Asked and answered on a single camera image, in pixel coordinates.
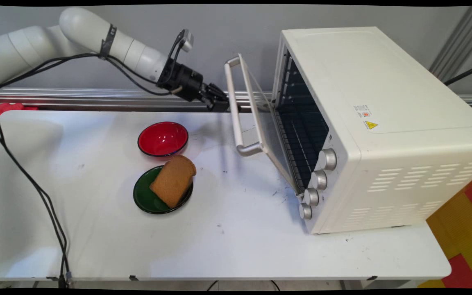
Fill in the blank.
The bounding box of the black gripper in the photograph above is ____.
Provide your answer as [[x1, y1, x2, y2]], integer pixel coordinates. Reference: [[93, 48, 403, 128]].
[[157, 59, 231, 112]]

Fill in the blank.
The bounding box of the white glass oven door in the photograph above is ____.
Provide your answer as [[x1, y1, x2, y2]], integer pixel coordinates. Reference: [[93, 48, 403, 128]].
[[224, 53, 303, 195]]

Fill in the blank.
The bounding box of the red bowl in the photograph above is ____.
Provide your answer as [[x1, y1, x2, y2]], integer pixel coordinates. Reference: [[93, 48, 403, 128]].
[[138, 122, 189, 158]]

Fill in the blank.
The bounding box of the brown bread slice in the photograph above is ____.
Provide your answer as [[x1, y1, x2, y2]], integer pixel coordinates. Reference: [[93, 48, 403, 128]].
[[150, 155, 197, 209]]

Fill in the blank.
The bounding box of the green plate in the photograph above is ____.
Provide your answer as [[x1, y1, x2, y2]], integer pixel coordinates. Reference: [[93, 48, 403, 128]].
[[133, 165, 194, 215]]

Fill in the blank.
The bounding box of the large silver oven knob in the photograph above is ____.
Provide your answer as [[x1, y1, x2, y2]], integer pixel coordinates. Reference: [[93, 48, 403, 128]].
[[318, 148, 338, 171]]

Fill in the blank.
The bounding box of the warning label sticker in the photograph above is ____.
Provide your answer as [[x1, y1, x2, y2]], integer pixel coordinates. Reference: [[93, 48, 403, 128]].
[[354, 104, 379, 131]]

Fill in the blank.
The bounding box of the white toaster oven body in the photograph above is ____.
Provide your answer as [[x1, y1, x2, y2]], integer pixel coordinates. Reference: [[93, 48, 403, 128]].
[[271, 27, 472, 235]]

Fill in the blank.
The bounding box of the yellow red floor mat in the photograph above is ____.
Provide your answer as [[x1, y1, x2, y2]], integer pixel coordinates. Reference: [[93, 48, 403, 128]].
[[418, 170, 472, 289]]

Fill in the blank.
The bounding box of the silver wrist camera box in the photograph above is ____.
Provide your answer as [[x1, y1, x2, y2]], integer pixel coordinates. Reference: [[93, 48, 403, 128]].
[[178, 29, 195, 53]]

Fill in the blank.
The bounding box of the metal oven wire rack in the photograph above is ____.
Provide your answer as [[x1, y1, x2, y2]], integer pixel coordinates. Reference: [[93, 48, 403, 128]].
[[275, 104, 330, 192]]

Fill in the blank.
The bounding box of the aluminium rail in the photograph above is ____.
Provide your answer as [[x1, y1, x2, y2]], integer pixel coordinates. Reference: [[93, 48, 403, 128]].
[[0, 87, 472, 112]]

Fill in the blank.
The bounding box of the black arm strap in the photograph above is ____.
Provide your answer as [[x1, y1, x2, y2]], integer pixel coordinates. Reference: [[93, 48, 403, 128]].
[[100, 24, 117, 58]]

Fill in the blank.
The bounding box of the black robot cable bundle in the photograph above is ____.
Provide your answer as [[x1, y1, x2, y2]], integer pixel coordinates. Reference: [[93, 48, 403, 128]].
[[0, 31, 185, 288]]

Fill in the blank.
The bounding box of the thin black cable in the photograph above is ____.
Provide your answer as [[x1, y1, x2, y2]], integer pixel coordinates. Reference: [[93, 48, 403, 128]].
[[444, 61, 472, 87]]

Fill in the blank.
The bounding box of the aluminium extrusion post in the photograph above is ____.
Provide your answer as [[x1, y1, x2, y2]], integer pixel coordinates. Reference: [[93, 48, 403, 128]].
[[429, 6, 472, 82]]

